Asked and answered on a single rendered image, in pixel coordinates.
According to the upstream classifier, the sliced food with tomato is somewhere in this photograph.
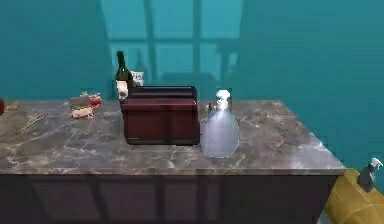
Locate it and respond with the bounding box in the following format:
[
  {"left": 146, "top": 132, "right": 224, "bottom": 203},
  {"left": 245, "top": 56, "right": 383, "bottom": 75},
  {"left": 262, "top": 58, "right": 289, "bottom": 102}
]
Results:
[{"left": 68, "top": 91, "right": 102, "bottom": 120}]

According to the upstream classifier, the dark red toaster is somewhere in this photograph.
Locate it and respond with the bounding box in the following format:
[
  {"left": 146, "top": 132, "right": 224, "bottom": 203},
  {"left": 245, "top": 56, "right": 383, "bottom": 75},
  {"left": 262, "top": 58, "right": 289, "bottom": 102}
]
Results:
[{"left": 120, "top": 85, "right": 200, "bottom": 146}]

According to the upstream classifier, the clear spray bottle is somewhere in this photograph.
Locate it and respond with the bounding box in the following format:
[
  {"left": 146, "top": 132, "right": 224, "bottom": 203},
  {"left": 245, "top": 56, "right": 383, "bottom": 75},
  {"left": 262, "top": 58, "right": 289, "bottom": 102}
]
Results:
[{"left": 199, "top": 89, "right": 240, "bottom": 159}]

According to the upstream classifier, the white printed cup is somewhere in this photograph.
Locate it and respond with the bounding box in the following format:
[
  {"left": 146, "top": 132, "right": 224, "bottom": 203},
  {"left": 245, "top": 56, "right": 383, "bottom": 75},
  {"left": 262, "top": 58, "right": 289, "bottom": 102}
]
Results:
[{"left": 130, "top": 70, "right": 145, "bottom": 87}]

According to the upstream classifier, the dark green wine bottle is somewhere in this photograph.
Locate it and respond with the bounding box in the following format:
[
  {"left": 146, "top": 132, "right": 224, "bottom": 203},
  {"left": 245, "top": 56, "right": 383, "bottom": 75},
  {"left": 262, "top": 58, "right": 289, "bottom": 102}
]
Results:
[{"left": 114, "top": 50, "right": 136, "bottom": 101}]

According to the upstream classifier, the dark cabinet with marble top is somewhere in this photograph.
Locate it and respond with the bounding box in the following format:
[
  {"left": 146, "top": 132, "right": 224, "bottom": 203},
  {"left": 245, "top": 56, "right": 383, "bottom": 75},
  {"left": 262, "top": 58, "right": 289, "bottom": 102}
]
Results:
[{"left": 0, "top": 98, "right": 348, "bottom": 224}]

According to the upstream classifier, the thin wooden stick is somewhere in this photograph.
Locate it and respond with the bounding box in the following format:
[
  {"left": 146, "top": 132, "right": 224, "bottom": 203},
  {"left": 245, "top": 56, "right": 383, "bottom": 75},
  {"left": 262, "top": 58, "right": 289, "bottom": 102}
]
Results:
[{"left": 17, "top": 114, "right": 47, "bottom": 135}]

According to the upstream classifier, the grey spray bottle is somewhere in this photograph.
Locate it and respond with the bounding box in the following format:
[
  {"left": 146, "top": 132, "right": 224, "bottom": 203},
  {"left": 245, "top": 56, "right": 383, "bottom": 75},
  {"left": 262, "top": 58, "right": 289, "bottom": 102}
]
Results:
[{"left": 356, "top": 157, "right": 384, "bottom": 194}]

